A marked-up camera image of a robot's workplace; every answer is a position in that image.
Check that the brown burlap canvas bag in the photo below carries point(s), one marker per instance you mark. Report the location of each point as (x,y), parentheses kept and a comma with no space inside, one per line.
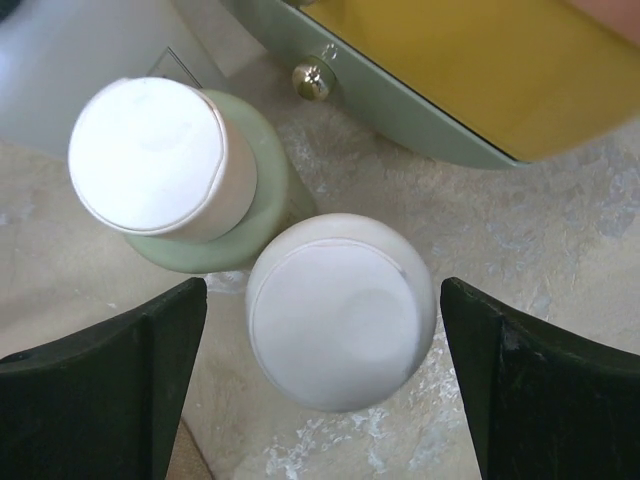
(187,461)

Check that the white cylinder orange yellow end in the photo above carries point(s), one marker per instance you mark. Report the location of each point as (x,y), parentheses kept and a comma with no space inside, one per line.
(483,84)

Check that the pale green lotion bottle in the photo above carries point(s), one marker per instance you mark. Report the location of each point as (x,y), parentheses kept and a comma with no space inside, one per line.
(197,181)

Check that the cream lidded jar bottle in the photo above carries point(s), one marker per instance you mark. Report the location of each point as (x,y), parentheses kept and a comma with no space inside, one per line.
(340,312)

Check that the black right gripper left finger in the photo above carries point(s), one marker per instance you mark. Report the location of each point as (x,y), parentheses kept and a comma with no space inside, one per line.
(104,402)

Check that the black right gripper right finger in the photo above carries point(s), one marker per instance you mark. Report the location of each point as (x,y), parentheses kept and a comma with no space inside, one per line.
(540,402)

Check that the white rectangular bottle grey cap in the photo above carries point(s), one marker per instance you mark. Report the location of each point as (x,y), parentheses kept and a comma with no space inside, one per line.
(56,54)

